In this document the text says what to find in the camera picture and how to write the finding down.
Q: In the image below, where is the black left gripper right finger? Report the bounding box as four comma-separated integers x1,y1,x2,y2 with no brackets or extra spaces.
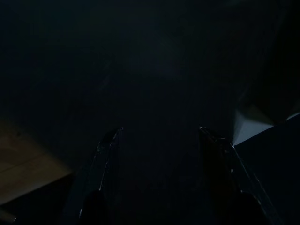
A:
199,126,282,225

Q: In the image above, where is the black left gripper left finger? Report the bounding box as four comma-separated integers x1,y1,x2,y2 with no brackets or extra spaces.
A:
60,127,124,225

